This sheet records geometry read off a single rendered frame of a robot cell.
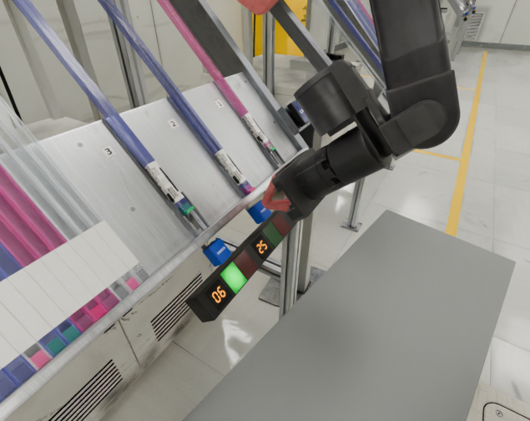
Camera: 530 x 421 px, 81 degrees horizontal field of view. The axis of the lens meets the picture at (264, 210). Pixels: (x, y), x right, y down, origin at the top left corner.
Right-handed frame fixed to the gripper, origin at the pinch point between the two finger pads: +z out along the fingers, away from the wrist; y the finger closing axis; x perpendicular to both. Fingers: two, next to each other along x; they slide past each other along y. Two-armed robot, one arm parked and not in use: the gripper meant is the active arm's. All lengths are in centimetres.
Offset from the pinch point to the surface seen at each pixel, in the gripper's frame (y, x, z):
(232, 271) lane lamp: 10.4, 4.4, 3.4
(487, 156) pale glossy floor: -221, 86, 13
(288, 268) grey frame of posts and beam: -20.9, 23.0, 29.3
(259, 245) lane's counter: 3.4, 4.8, 3.5
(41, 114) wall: -54, -108, 172
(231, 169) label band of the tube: 0.8, -7.5, 1.3
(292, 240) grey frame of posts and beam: -20.8, 15.7, 21.5
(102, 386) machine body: 24, 17, 62
